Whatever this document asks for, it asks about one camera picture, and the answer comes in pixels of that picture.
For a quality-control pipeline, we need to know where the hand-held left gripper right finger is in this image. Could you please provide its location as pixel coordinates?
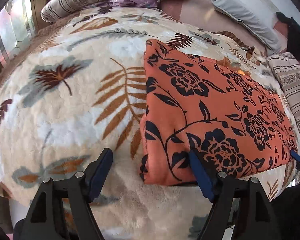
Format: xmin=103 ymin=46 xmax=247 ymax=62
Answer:
xmin=188 ymin=149 xmax=283 ymax=240

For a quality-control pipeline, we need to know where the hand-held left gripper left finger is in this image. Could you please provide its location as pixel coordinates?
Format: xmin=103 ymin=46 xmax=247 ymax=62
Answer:
xmin=13 ymin=148 xmax=114 ymax=240

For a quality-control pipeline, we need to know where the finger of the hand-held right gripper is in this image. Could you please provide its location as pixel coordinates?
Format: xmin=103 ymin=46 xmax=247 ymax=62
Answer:
xmin=290 ymin=149 xmax=300 ymax=174

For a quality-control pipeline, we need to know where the orange floral long-sleeve top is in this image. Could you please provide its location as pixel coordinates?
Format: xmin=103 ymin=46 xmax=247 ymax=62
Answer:
xmin=139 ymin=39 xmax=299 ymax=187

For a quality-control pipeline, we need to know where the short striped floral pillow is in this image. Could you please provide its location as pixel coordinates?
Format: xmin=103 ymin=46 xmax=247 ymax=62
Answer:
xmin=266 ymin=52 xmax=300 ymax=135

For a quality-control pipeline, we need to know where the leaf print plush blanket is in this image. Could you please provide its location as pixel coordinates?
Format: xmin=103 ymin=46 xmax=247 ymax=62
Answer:
xmin=0 ymin=6 xmax=300 ymax=240

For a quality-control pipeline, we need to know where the black garment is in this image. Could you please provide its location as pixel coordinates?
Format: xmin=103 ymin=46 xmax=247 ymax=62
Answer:
xmin=276 ymin=12 xmax=300 ymax=61

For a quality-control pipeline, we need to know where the grey pillow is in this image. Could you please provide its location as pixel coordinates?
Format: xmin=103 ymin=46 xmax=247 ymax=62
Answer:
xmin=201 ymin=0 xmax=283 ymax=52

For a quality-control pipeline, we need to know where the pink bed sheet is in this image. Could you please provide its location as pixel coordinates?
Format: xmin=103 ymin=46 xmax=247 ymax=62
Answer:
xmin=159 ymin=0 xmax=288 ymax=55

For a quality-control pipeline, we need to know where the stained glass window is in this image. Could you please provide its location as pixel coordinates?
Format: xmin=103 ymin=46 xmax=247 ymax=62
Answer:
xmin=0 ymin=0 xmax=39 ymax=67

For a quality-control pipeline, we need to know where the purple cloth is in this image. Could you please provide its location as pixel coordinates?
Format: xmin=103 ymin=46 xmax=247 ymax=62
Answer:
xmin=109 ymin=0 xmax=158 ymax=8

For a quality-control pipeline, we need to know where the wooden window frame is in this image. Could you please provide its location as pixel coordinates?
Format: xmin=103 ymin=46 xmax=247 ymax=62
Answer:
xmin=29 ymin=0 xmax=54 ymax=29

